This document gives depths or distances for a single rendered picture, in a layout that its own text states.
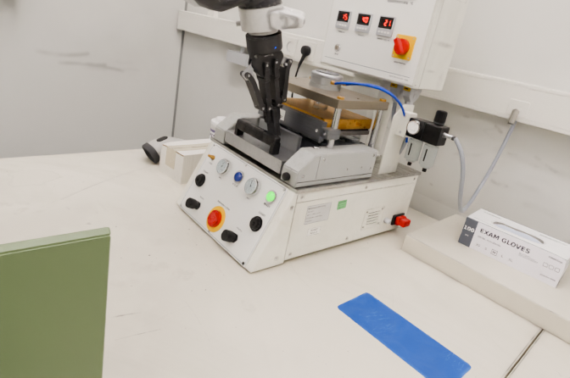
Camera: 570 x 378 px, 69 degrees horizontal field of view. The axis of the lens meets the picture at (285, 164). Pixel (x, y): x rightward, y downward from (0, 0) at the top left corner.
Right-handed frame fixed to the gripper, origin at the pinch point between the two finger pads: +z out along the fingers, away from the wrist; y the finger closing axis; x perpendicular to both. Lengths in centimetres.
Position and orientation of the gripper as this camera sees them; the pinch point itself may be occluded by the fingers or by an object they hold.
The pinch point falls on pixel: (272, 121)
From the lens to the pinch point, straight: 96.5
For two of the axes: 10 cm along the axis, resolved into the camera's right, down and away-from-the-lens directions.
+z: 0.8, 8.5, 5.1
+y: -7.7, 3.8, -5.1
